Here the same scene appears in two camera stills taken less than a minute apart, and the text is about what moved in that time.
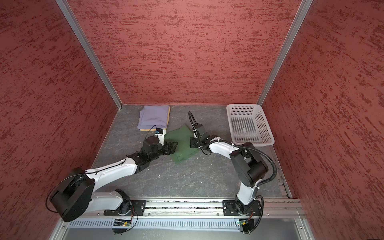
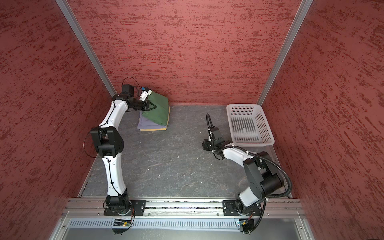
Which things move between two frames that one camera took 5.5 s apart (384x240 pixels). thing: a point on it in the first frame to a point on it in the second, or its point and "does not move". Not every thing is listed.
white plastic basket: [248, 123] does not move
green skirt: [182, 135] to [160, 113]
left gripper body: [163, 150] to [137, 103]
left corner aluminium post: [91, 51] does not move
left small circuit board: [121, 222] does not move
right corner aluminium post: [300, 19] does not move
